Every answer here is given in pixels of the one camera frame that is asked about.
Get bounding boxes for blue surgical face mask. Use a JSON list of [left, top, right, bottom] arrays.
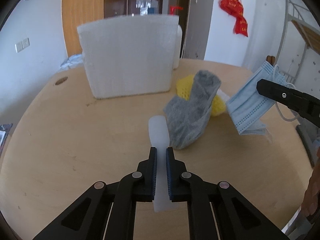
[[226, 61, 295, 136]]

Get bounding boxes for white foam strip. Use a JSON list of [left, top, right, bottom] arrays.
[[149, 115, 178, 213]]

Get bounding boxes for grey sock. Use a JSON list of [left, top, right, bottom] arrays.
[[163, 70, 221, 150]]

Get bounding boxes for yellow foam fruit net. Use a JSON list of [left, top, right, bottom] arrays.
[[176, 75, 230, 117]]

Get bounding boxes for person right hand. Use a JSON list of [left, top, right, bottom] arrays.
[[301, 149, 320, 217]]

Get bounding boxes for red hanging banner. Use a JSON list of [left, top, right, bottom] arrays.
[[219, 0, 248, 37]]

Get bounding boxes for light blue cloth pile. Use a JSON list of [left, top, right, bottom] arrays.
[[59, 54, 83, 72]]

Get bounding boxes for white styrofoam box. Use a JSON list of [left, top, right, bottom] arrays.
[[77, 14, 179, 99]]

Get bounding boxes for white red pump bottle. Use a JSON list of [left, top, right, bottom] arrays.
[[169, 5, 183, 69]]

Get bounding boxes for dark brown entrance door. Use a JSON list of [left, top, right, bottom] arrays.
[[127, 0, 163, 16]]

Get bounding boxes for wooden wardrobe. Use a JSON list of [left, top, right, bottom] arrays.
[[61, 0, 104, 57]]

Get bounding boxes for metal bunk bed frame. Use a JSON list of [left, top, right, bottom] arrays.
[[275, 0, 319, 83]]

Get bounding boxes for double wall switch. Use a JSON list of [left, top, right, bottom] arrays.
[[15, 38, 30, 53]]

